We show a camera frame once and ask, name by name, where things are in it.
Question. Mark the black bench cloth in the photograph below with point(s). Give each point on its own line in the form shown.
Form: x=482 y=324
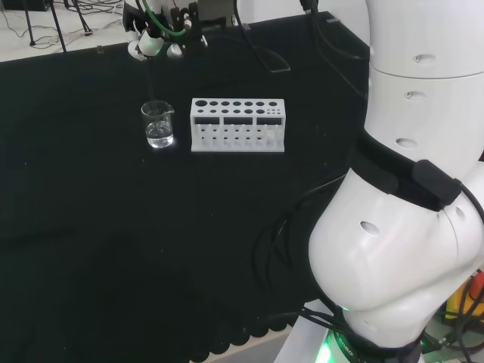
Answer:
x=113 y=208

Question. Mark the white test tube rack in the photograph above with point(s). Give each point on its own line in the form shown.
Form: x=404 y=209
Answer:
x=238 y=107

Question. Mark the yellow stop button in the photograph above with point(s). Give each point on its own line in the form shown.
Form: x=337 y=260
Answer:
x=459 y=298

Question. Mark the black tripod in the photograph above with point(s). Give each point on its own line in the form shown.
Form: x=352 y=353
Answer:
x=58 y=26

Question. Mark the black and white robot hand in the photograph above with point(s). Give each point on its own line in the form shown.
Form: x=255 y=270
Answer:
x=191 y=28

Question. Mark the clear glass rod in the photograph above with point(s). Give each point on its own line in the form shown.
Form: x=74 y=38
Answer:
x=151 y=83

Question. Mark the small glass beaker with water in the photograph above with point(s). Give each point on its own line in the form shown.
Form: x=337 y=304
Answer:
x=159 y=132

